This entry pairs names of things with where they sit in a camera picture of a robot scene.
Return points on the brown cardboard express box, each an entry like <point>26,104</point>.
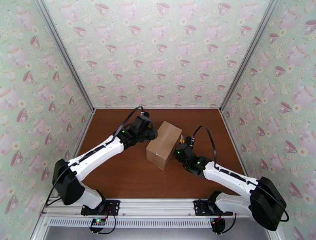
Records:
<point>163,145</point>

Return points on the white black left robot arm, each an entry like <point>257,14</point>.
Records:
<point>98,155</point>

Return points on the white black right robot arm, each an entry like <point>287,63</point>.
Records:
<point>229,177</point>

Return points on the perforated metal strip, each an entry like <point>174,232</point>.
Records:
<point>148,223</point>

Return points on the grey metal shelf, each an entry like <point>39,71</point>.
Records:
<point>158,234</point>

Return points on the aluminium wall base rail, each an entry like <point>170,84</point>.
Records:
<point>232,138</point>
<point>85,133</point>

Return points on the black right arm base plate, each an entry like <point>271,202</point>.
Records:
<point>201,207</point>

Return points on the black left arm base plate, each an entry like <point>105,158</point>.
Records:
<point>112,207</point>

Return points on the aluminium frame post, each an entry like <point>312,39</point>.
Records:
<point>249,54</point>
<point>64,53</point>

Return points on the aluminium frame side beam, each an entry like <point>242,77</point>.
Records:
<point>270,234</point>
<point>38,229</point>

